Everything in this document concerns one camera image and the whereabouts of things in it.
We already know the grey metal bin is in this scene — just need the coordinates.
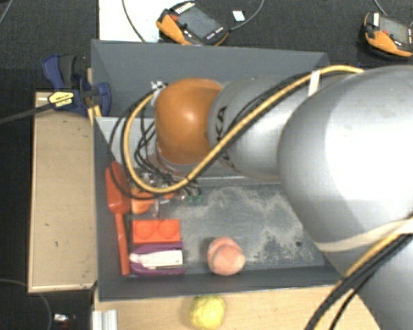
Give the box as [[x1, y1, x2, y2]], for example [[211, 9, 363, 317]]
[[90, 38, 339, 302]]

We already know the orange plastic scoop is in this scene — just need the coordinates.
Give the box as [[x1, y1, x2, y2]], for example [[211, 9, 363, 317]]
[[105, 161, 132, 276]]

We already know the purple and white stapler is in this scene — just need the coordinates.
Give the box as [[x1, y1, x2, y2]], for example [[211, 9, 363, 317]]
[[128, 241, 187, 277]]

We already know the pale wood flat board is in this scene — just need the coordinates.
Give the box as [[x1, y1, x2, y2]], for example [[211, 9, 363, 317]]
[[28, 91, 98, 294]]

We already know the orange toy building block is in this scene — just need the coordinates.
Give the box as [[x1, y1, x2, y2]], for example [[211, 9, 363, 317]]
[[130, 218, 182, 248]]

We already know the yellow-green lemon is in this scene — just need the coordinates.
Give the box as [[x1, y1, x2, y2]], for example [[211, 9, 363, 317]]
[[189, 294, 226, 330]]

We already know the pink peach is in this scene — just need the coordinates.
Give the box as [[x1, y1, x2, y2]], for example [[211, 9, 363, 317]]
[[206, 236, 247, 276]]

